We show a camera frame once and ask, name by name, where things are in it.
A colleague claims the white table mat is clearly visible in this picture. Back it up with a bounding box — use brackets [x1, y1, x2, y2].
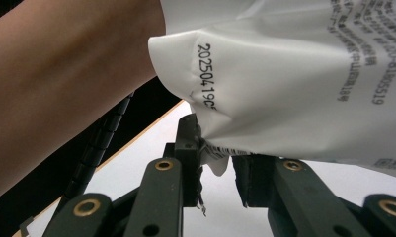
[27, 100, 396, 237]

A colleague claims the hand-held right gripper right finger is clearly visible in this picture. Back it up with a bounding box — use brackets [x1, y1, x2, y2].
[231, 153, 375, 237]

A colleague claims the wooden table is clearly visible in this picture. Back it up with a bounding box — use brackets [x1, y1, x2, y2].
[12, 99, 188, 237]

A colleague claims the clear plastic water bottle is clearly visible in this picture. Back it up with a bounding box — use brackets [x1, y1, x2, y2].
[147, 0, 396, 182]

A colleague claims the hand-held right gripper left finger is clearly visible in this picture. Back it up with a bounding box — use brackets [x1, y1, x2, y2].
[122, 113, 207, 237]

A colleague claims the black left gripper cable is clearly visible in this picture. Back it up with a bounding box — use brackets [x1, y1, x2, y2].
[54, 93, 134, 212]

